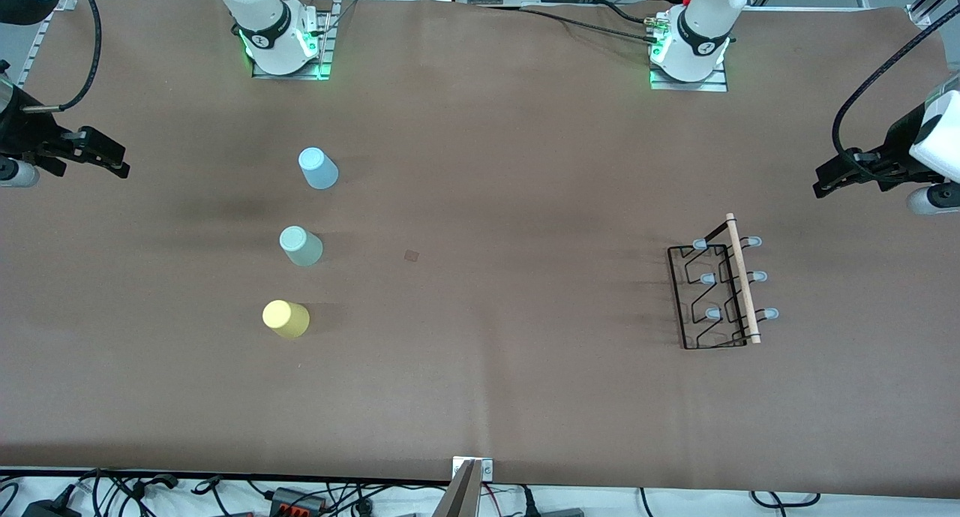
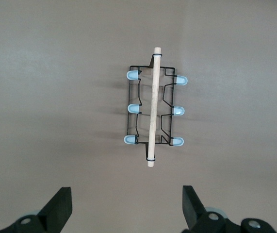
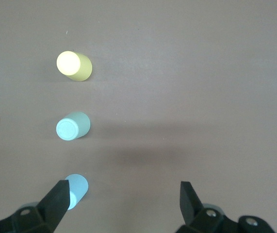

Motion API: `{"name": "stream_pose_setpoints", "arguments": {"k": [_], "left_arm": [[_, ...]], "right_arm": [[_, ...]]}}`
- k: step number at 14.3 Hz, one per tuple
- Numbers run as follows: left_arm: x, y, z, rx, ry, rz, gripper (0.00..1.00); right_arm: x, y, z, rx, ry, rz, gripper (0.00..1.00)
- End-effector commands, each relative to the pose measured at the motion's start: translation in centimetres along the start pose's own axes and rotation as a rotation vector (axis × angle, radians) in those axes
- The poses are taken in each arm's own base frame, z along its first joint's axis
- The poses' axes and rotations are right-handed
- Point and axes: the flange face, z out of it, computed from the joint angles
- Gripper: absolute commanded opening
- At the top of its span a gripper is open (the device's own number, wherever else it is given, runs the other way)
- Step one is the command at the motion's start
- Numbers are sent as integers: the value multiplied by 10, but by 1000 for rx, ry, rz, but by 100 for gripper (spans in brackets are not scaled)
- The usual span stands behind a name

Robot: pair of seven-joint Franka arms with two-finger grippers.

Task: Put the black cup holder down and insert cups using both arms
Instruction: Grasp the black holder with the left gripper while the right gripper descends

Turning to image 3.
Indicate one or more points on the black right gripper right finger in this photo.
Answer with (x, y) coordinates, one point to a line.
(191, 208)

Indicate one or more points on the yellow plastic cup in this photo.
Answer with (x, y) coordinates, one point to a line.
(75, 68)

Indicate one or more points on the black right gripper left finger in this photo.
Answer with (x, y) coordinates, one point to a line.
(53, 206)

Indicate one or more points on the pale green plastic cup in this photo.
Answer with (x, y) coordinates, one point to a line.
(68, 128)

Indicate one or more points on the light blue plastic cup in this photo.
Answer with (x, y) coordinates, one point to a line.
(78, 187)

